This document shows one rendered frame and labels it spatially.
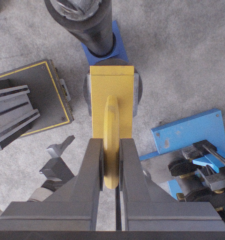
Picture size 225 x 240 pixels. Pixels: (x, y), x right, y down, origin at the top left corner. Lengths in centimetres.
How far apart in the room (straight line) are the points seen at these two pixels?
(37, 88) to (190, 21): 177
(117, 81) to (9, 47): 220
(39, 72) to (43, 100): 28
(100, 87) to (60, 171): 35
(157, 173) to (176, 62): 139
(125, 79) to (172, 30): 199
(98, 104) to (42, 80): 167
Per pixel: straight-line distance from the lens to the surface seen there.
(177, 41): 222
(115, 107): 15
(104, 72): 24
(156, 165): 234
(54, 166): 53
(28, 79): 196
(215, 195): 163
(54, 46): 220
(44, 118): 198
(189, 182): 197
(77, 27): 64
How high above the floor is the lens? 209
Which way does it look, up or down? 73 degrees down
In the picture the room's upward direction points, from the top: 179 degrees counter-clockwise
